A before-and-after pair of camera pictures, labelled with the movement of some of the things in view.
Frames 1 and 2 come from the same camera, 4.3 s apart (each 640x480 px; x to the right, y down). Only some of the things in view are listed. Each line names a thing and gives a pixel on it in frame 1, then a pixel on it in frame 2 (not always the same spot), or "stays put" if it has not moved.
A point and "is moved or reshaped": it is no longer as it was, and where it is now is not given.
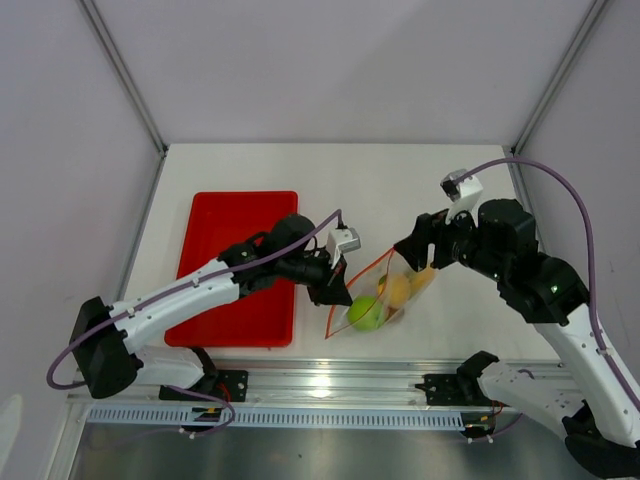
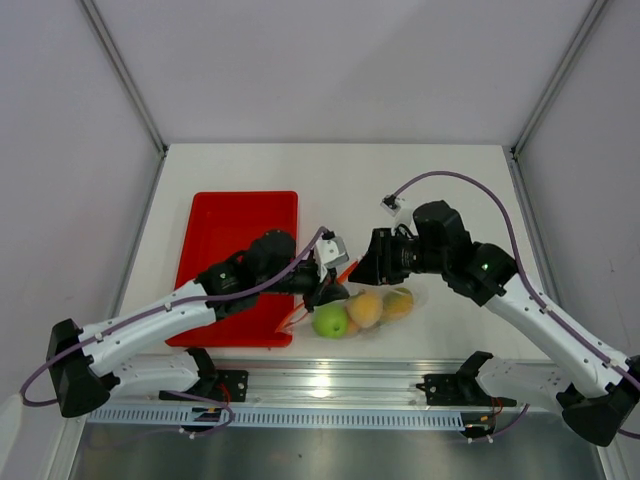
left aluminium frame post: (141, 101) stays put
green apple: (366, 313) -> (330, 320)
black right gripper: (430, 229) -> (378, 265)
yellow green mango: (419, 280) -> (397, 304)
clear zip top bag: (380, 296) is moved or reshaped
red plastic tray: (217, 316) stays put
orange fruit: (400, 290) -> (365, 309)
